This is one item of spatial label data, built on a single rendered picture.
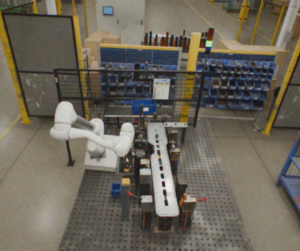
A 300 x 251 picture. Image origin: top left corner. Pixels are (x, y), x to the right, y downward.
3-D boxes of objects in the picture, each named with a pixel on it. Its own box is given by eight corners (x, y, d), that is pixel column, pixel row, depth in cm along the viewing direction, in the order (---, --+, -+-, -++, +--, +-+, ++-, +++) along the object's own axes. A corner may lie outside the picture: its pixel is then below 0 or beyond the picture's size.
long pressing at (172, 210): (182, 216, 191) (183, 215, 190) (154, 216, 190) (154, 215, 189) (163, 123, 307) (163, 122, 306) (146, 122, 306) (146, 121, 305)
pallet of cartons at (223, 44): (253, 95, 626) (270, 41, 553) (267, 110, 559) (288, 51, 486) (208, 93, 622) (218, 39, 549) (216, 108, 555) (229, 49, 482)
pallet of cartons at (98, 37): (116, 81, 663) (115, 42, 607) (87, 79, 666) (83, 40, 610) (123, 66, 764) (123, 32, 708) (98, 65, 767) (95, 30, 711)
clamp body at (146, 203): (151, 230, 211) (153, 203, 192) (138, 231, 211) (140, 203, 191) (150, 221, 219) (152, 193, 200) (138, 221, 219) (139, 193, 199)
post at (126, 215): (130, 220, 219) (130, 186, 196) (121, 220, 219) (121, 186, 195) (130, 213, 226) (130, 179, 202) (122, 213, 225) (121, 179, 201)
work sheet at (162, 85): (168, 99, 328) (170, 78, 311) (151, 99, 326) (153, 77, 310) (168, 99, 329) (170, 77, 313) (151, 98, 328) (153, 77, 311)
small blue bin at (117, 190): (121, 197, 241) (120, 190, 236) (111, 197, 240) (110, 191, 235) (121, 188, 250) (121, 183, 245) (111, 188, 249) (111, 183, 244)
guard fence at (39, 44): (92, 123, 481) (82, 14, 373) (91, 127, 469) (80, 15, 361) (25, 120, 481) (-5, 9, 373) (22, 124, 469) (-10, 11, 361)
